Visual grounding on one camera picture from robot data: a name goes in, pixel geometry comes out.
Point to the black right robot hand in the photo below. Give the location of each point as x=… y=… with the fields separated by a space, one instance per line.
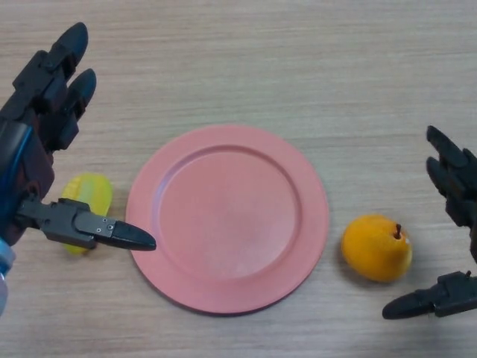
x=460 y=194

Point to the pink round plate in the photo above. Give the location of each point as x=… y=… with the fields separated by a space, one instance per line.
x=231 y=220

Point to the yellow pear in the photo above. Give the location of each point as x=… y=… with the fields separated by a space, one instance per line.
x=374 y=248

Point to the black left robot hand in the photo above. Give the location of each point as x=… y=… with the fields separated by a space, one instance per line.
x=37 y=97

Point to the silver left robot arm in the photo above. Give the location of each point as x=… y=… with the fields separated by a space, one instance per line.
x=3 y=276

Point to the yellow starfruit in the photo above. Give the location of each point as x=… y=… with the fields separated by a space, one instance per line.
x=93 y=188

